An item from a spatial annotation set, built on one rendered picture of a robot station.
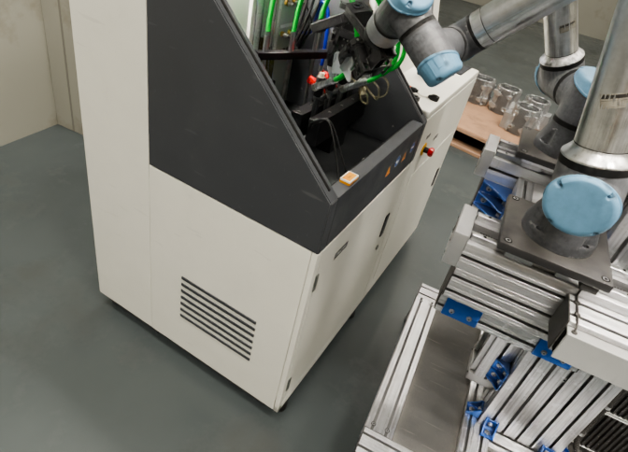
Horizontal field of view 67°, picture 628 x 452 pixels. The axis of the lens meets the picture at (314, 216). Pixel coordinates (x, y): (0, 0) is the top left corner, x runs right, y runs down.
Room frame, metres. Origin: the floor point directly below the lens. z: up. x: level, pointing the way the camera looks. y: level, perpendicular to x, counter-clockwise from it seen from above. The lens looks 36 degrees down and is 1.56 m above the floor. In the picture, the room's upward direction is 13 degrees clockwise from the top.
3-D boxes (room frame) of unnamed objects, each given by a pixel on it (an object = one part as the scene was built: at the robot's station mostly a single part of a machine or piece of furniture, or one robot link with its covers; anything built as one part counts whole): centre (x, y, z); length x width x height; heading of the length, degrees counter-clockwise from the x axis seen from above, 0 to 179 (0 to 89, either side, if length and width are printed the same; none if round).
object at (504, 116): (4.04, -1.02, 0.19); 1.36 x 0.94 x 0.38; 62
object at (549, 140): (1.35, -0.66, 1.09); 0.15 x 0.15 x 0.10
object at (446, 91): (1.93, -0.34, 0.96); 0.70 x 0.22 x 0.03; 157
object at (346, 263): (1.24, -0.16, 0.44); 0.65 x 0.02 x 0.68; 157
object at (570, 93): (1.36, -0.66, 1.20); 0.13 x 0.12 x 0.14; 13
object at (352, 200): (1.25, -0.15, 0.87); 0.62 x 0.04 x 0.16; 157
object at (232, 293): (1.36, 0.10, 0.39); 0.70 x 0.58 x 0.79; 157
